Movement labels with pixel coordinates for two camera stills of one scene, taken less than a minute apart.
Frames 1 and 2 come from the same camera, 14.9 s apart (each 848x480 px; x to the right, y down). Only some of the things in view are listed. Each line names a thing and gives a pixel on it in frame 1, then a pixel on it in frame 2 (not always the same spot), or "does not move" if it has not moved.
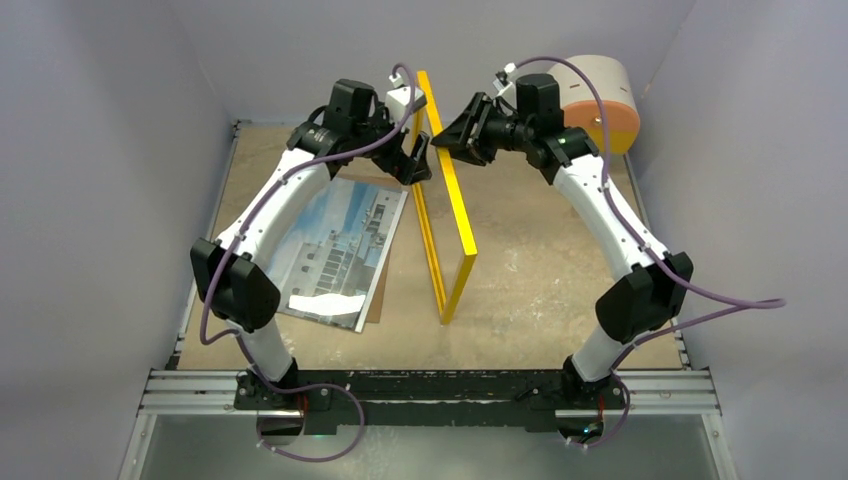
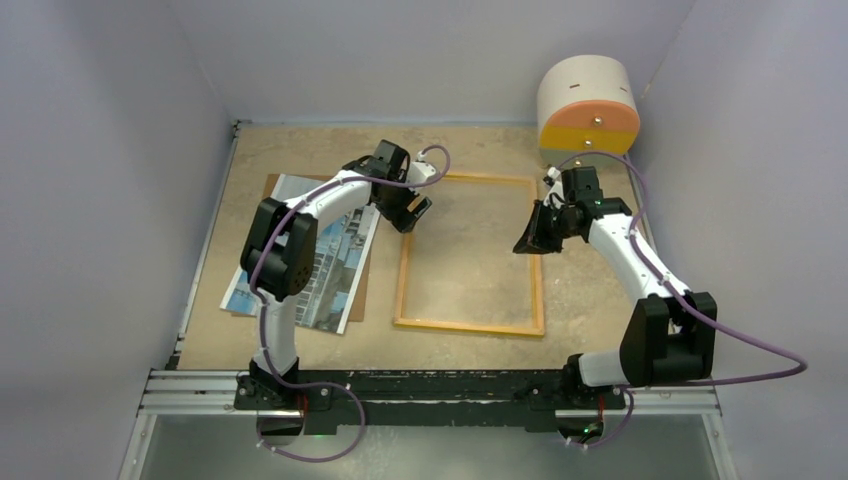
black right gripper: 477,150 to 534,240
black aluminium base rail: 428,400 does not move
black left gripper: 405,168 to 402,218
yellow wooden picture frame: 445,310 to 537,330
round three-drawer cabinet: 581,102 does not move
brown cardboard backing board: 375,312 to 356,310
